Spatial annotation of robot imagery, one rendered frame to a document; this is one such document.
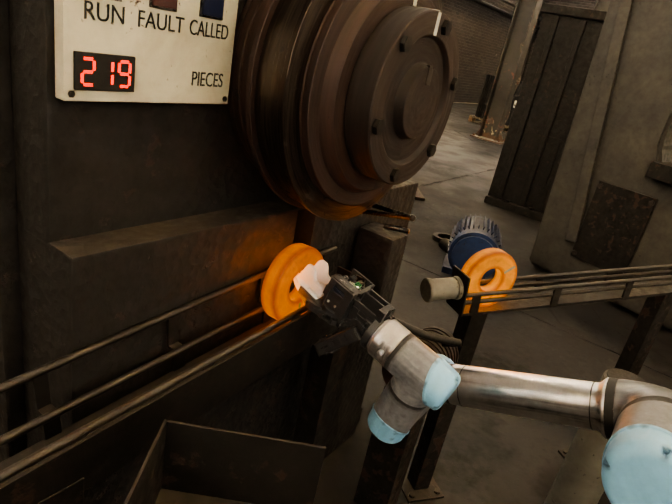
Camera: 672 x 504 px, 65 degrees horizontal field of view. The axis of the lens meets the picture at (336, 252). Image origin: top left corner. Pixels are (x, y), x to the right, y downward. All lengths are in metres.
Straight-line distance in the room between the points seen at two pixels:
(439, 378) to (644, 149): 2.78
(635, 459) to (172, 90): 0.77
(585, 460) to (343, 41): 1.27
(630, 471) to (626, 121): 2.91
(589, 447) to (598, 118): 2.34
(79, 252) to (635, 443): 0.74
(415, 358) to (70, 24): 0.66
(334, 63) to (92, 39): 0.31
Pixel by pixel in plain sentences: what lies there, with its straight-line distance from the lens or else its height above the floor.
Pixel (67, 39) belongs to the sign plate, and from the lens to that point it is 0.72.
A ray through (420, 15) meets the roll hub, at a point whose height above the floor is 1.24.
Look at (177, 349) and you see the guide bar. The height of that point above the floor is 0.69.
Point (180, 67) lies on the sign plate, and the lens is 0.81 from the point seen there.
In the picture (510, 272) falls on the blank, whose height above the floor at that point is 0.73.
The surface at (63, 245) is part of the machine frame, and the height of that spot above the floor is 0.87.
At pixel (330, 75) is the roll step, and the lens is 0.79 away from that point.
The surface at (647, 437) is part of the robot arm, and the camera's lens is 0.79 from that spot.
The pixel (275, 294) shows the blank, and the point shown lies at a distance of 0.95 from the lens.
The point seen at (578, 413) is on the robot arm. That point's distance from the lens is 0.95.
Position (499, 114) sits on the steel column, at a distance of 9.84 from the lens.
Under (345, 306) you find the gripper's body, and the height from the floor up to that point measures 0.77.
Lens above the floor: 1.19
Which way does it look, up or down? 22 degrees down
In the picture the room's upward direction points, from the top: 12 degrees clockwise
